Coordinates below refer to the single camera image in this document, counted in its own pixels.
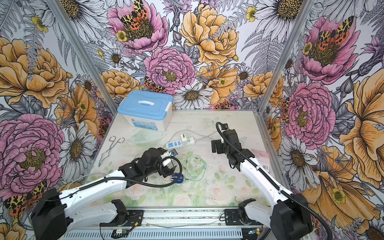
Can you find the blue electric shaver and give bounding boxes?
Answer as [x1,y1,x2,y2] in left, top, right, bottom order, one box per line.
[171,173,184,184]

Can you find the white charger adapter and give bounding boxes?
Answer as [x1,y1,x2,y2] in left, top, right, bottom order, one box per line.
[181,134,195,146]

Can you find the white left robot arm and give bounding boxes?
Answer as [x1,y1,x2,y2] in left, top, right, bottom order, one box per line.
[31,148,182,240]

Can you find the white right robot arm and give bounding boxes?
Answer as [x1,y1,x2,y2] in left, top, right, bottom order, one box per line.
[211,127,313,240]

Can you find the white power strip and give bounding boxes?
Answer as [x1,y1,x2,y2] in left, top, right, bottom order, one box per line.
[166,140,183,150]

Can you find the pink packet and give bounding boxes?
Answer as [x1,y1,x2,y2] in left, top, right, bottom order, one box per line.
[253,150,271,173]

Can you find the clear green plastic bag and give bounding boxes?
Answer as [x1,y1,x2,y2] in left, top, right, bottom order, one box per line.
[129,130,164,149]

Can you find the floral table mat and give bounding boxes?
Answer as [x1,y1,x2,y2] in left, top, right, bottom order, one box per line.
[91,151,268,207]

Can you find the metal scissor tongs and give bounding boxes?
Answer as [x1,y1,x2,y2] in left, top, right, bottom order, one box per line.
[98,136,125,167]

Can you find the blue lid storage box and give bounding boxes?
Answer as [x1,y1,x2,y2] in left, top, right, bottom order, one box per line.
[117,90,174,132]

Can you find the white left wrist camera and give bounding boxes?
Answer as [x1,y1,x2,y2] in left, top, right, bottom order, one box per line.
[161,150,178,167]

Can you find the white power strip cable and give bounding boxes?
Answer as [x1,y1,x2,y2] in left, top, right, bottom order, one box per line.
[131,128,220,160]

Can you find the aluminium front rail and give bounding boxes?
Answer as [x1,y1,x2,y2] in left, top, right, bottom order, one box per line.
[67,202,275,232]

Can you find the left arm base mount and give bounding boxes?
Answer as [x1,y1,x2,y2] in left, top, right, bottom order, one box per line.
[100,210,144,227]

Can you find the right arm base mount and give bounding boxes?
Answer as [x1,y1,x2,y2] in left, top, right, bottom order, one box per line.
[224,209,262,226]

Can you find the aluminium right corner post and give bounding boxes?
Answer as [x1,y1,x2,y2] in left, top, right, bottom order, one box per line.
[258,1,314,114]

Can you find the aluminium corner post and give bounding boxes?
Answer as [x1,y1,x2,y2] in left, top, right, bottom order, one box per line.
[258,1,314,114]
[47,1,117,115]

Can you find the aluminium left corner post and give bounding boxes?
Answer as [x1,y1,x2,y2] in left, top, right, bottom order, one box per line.
[47,1,117,115]

